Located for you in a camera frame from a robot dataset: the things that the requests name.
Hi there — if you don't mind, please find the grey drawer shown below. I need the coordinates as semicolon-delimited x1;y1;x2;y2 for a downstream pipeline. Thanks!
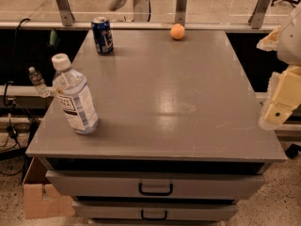
46;170;265;200
72;202;237;221

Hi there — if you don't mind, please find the metal bracket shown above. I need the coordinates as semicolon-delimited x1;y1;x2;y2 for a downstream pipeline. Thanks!
175;0;188;25
55;0;75;26
248;0;272;29

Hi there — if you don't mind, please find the small clear water bottle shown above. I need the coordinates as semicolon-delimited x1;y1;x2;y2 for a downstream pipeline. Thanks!
28;67;50;98

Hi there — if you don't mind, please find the middle metal bracket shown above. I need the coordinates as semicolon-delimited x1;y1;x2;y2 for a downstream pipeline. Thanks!
175;0;188;25

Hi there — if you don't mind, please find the right metal bracket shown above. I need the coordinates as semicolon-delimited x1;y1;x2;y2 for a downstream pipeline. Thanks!
248;0;272;29

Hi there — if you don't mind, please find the large clear water bottle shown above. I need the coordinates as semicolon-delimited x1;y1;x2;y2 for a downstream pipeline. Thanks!
52;54;99;135

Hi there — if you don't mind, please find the blue pepsi can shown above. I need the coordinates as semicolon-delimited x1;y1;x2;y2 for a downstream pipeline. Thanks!
91;17;114;56

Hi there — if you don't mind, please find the upper grey drawer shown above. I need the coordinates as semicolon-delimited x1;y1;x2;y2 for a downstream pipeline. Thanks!
46;170;265;200

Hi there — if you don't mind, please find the orange fruit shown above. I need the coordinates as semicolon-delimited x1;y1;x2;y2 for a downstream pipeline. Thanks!
170;24;185;40

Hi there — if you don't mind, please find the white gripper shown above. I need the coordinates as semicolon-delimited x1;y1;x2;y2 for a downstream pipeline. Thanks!
256;5;301;130

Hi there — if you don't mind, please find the black cable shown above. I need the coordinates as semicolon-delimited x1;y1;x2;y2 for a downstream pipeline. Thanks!
2;17;32;108

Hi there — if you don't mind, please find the green object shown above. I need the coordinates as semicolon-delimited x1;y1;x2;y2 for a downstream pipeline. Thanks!
49;29;59;48

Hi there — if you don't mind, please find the grey drawer cabinet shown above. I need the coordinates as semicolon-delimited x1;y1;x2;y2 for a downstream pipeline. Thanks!
27;30;286;226

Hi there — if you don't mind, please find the left metal bracket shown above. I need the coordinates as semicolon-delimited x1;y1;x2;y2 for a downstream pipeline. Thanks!
55;0;75;26

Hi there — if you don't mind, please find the lower grey drawer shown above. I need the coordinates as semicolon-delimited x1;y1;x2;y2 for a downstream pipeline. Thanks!
72;202;237;221

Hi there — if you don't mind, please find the cardboard box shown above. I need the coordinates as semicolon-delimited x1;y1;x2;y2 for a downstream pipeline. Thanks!
23;158;75;219

